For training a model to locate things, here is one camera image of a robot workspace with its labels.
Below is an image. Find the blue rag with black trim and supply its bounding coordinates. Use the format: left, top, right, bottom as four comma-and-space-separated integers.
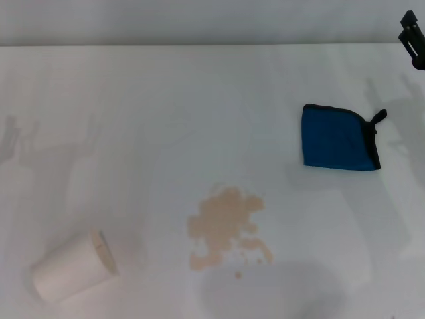
301, 103, 388, 173

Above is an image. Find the white paper cup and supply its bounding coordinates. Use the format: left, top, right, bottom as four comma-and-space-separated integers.
31, 227, 120, 294

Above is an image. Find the brown water stain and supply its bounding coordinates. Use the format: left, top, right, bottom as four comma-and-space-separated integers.
186, 182, 275, 280

